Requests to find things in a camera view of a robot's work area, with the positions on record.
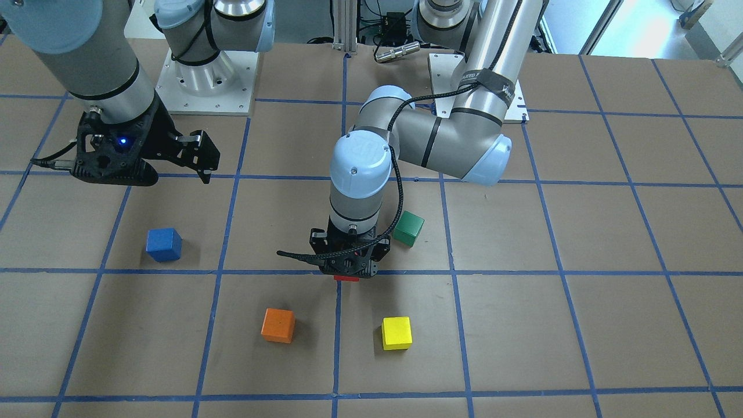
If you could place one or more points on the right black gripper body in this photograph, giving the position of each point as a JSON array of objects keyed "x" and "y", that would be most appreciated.
[{"x": 163, "y": 131}]

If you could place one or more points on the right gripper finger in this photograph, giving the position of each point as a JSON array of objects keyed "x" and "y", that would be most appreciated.
[{"x": 205, "y": 175}]

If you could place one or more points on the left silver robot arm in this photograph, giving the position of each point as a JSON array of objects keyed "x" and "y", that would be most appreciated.
[{"x": 366, "y": 189}]

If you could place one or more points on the blue wooden block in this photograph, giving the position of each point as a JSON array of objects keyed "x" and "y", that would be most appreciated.
[{"x": 163, "y": 244}]

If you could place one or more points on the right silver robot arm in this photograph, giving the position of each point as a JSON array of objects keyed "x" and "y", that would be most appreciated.
[{"x": 83, "y": 46}]

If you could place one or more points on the yellow wooden block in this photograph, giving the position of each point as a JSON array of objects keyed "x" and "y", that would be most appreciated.
[{"x": 396, "y": 333}]

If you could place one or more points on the orange wooden block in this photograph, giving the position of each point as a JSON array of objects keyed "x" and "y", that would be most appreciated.
[{"x": 278, "y": 325}]

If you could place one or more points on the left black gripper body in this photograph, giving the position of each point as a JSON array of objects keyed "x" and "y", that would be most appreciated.
[{"x": 317, "y": 240}]

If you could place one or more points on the green wooden block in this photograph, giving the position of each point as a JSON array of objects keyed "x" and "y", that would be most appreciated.
[{"x": 408, "y": 228}]

